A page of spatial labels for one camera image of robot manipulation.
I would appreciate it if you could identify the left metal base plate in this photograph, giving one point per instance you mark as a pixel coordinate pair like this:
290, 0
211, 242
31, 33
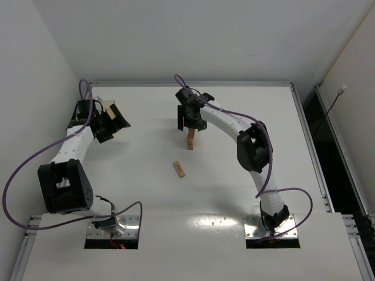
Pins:
120, 227

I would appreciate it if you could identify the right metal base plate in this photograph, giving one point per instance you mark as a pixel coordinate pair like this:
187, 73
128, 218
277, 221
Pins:
254, 229

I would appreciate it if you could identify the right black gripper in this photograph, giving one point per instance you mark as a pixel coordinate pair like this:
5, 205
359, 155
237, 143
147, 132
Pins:
191, 124

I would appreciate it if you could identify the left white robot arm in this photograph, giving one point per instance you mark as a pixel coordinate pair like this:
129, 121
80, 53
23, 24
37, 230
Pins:
64, 183

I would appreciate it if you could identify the wood block with print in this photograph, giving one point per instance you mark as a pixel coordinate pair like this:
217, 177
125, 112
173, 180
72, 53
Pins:
179, 169

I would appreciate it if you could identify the wood block numbered twelve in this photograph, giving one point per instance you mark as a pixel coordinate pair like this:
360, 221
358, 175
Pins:
191, 132

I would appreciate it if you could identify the wooden block box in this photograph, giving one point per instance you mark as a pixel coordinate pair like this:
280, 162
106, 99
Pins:
107, 108

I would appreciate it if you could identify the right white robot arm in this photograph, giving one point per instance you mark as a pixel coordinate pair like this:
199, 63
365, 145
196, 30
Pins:
254, 152

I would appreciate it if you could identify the metal base plate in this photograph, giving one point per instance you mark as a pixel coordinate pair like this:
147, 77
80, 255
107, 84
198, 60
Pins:
254, 229
120, 227

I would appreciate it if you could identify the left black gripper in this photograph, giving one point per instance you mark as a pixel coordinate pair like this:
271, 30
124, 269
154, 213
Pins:
108, 126

